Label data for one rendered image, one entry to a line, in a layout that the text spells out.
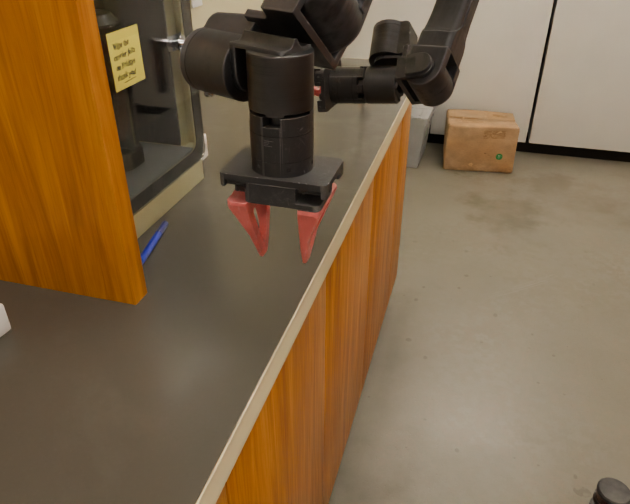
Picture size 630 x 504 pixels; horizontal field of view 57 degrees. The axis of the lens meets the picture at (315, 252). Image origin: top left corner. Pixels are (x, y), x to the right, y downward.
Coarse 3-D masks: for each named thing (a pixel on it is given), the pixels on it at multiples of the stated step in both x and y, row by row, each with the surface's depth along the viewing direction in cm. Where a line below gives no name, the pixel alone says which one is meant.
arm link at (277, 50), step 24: (240, 48) 49; (264, 48) 47; (288, 48) 46; (312, 48) 48; (240, 72) 50; (264, 72) 46; (288, 72) 46; (312, 72) 48; (264, 96) 48; (288, 96) 47; (312, 96) 49
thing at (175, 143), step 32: (96, 0) 72; (128, 0) 78; (160, 0) 86; (160, 32) 87; (160, 64) 88; (128, 96) 82; (160, 96) 90; (192, 96) 100; (128, 128) 83; (160, 128) 91; (192, 128) 101; (128, 160) 84; (160, 160) 93; (192, 160) 103; (160, 192) 94
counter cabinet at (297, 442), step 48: (384, 192) 163; (384, 240) 179; (336, 288) 115; (384, 288) 198; (336, 336) 123; (288, 384) 89; (336, 384) 131; (288, 432) 93; (336, 432) 142; (240, 480) 72; (288, 480) 98
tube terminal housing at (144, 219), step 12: (192, 168) 106; (180, 180) 103; (192, 180) 107; (168, 192) 99; (180, 192) 103; (156, 204) 96; (168, 204) 100; (144, 216) 93; (156, 216) 96; (144, 228) 93
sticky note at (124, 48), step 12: (108, 36) 75; (120, 36) 78; (132, 36) 80; (108, 48) 76; (120, 48) 78; (132, 48) 81; (120, 60) 79; (132, 60) 81; (120, 72) 79; (132, 72) 82; (144, 72) 85; (120, 84) 79; (132, 84) 82
